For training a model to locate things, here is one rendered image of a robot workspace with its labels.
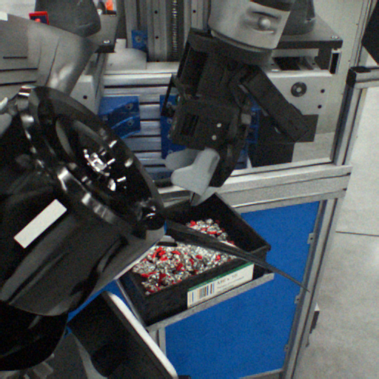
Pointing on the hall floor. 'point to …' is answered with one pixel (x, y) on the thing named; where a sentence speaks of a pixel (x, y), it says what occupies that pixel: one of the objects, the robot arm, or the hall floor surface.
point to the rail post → (323, 240)
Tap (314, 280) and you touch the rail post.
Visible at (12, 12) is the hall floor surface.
